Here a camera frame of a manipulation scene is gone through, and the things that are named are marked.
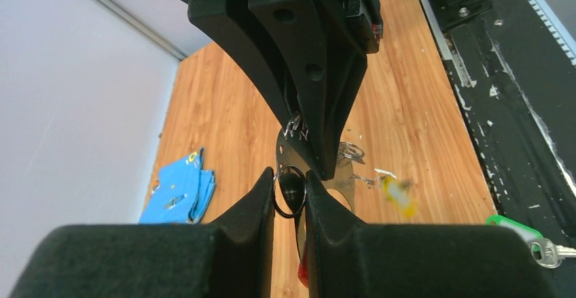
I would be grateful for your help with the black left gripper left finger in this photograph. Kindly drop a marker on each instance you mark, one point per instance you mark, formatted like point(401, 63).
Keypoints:
point(228, 257)

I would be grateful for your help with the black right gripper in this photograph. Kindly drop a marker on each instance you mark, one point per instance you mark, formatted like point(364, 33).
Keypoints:
point(306, 56)

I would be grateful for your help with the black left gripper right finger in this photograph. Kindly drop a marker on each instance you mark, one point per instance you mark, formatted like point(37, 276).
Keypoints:
point(458, 261)

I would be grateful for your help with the metal keyring plate with spring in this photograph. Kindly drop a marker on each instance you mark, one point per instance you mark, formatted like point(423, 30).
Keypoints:
point(324, 170)

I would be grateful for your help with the blue folded cloth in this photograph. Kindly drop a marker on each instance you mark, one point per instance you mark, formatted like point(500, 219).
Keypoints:
point(183, 194)

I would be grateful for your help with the small white scrap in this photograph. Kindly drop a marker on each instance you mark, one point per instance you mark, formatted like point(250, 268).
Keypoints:
point(385, 173)

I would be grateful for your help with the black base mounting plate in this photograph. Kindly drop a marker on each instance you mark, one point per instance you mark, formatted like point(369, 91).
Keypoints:
point(511, 64)

